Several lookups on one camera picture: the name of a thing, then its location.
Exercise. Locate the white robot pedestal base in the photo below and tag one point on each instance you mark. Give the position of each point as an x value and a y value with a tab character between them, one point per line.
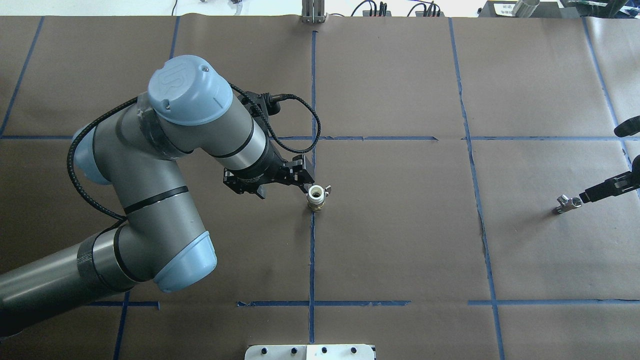
348	351

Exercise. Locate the chrome pipe fitting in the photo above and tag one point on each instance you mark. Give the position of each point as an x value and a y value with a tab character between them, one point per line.
566	204

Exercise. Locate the brass PPR valve white ends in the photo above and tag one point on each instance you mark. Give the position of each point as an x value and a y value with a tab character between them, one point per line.
316	197

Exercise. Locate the aluminium frame post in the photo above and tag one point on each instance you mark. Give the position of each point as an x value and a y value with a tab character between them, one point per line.
313	11

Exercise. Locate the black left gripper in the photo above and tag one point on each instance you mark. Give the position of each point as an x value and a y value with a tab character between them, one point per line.
270	167

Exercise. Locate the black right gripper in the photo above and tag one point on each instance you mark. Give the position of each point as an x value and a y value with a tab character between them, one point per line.
606	188

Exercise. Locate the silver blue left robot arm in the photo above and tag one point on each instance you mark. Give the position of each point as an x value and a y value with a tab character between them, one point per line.
124	164

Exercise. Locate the silver cylinder on shelf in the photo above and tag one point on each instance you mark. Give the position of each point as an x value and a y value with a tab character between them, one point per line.
525	8

